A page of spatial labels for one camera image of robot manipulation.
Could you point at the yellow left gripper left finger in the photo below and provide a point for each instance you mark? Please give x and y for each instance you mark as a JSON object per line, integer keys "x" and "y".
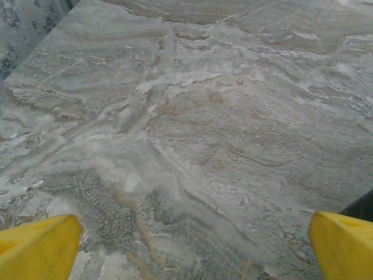
{"x": 38, "y": 248}

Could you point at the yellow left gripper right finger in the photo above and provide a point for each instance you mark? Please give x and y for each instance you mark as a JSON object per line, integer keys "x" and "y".
{"x": 344, "y": 248}

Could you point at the black object at table edge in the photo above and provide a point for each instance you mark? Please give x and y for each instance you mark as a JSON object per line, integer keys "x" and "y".
{"x": 362, "y": 207}

